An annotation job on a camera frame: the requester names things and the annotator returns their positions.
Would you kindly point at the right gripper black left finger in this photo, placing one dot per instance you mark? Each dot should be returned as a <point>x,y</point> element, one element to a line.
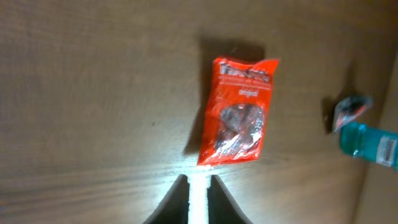
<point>174,207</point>

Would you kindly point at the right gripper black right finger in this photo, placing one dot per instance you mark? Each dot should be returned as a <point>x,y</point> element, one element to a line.
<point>222,207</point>

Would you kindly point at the red snack bag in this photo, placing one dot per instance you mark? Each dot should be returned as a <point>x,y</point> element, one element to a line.
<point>237,110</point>

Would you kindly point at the black orange snack packet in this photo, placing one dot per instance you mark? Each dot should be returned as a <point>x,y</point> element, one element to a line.
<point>348,109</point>

